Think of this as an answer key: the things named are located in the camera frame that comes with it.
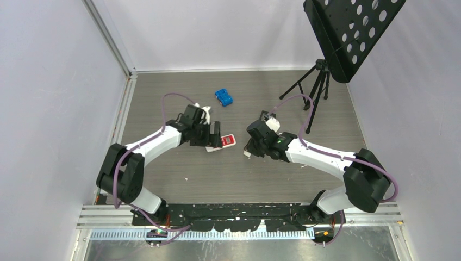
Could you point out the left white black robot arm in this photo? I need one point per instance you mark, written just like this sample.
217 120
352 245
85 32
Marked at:
122 171

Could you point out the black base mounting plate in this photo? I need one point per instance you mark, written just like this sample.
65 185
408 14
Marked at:
236 217

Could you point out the black perforated music stand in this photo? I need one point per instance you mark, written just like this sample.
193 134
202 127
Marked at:
346 31

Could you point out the blue toy car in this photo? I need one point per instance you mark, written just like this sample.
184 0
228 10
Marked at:
224 97

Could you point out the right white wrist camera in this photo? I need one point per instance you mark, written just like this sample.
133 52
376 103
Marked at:
270 120

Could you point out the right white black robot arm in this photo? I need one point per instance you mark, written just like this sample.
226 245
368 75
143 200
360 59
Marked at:
364 180

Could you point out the white remote with black window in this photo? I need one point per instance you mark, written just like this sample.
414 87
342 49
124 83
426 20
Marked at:
227 141

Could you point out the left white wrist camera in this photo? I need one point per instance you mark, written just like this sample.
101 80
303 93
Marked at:
205 117

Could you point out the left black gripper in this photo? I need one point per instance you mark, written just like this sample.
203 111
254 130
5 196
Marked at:
211 140

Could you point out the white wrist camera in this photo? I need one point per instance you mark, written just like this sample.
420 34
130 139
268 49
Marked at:
270 120
205 117

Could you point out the aluminium corner frame rail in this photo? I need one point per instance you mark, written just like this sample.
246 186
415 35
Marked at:
104 23

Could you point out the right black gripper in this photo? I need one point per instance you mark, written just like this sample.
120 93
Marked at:
250 148

